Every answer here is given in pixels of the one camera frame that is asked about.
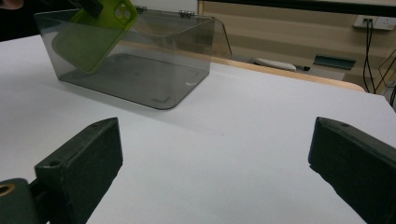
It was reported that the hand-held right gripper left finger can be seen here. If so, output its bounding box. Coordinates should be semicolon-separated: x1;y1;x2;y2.
34;117;123;224

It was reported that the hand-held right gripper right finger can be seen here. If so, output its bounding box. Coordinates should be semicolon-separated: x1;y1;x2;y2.
307;116;396;224

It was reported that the green phone case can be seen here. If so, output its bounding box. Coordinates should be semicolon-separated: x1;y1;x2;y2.
50;0;139;75

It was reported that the transparent grey plastic box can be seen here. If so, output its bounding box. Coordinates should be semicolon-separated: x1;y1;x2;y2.
34;6;233;111

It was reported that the dark green tray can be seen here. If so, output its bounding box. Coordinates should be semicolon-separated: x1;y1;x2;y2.
313;54;357;70

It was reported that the white oblong object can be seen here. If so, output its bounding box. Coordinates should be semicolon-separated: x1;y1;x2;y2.
252;57;298;72

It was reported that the white power socket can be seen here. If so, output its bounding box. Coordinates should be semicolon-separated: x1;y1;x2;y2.
352;14;396;32

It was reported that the light wooden desk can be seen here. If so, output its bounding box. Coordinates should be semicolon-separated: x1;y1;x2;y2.
198;0;396;94

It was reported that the thin black cable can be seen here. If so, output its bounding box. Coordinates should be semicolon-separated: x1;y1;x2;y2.
373;46;396;94

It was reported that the black power cable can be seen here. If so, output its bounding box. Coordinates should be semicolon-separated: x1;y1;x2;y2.
361;19;375;93

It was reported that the black horizontal rail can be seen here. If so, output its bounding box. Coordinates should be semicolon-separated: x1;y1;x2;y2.
204;0;396;19

